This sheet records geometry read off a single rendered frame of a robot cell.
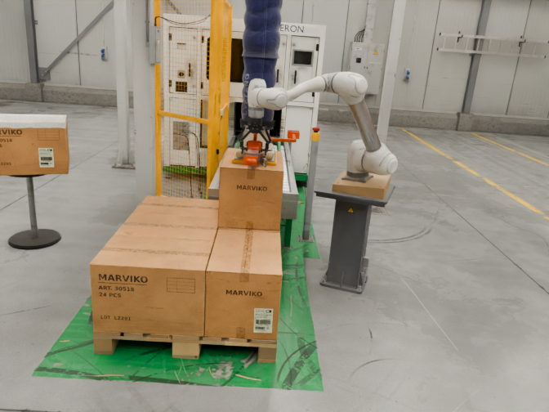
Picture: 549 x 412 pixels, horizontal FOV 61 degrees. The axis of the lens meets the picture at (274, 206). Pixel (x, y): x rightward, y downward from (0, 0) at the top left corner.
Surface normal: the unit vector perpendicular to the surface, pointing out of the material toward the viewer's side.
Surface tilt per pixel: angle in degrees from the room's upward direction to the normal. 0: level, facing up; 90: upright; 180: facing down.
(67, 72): 90
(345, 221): 90
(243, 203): 90
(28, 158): 90
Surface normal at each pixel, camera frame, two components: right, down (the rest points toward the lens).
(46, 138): 0.35, 0.32
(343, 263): -0.34, 0.27
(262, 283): 0.01, 0.32
